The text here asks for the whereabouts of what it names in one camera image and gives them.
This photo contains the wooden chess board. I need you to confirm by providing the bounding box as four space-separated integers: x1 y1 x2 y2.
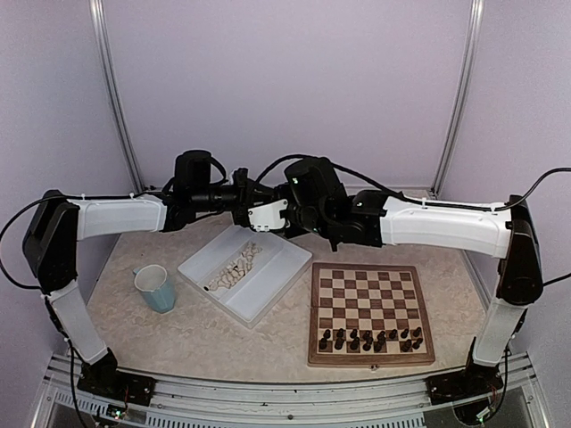
308 262 435 368

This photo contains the dark chess piece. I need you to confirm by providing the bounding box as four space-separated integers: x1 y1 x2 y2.
374 341 385 353

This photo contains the dark piece corner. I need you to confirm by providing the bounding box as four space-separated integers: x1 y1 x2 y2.
411 338 423 350

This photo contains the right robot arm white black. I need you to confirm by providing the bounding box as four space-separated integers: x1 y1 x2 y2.
263 157 543 396

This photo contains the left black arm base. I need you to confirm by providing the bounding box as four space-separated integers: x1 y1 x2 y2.
78 349 156 407

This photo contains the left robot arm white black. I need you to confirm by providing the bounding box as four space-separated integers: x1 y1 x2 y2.
23 150 285 397

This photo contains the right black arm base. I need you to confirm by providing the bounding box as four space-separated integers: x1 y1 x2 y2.
426 356 505 405

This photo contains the pile of white chess pieces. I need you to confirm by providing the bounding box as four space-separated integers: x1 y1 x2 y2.
204 242 262 292

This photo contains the white divided plastic tray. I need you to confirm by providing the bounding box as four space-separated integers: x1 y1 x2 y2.
178 226 312 329

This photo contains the light blue cup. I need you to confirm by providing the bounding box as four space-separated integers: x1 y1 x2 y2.
134 264 176 314

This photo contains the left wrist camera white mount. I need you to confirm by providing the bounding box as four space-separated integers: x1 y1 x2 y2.
232 168 250 188

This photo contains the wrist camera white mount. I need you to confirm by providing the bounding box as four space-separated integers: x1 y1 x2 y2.
232 168 250 188
247 199 288 233

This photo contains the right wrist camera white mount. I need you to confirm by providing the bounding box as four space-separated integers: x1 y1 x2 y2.
247 199 288 233

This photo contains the left aluminium frame post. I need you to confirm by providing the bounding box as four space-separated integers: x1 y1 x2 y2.
89 0 145 192

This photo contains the aluminium frame post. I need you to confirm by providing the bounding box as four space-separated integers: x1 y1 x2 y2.
431 0 485 198
89 0 145 192

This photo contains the right aluminium frame post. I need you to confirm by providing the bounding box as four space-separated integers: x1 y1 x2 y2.
431 0 485 198

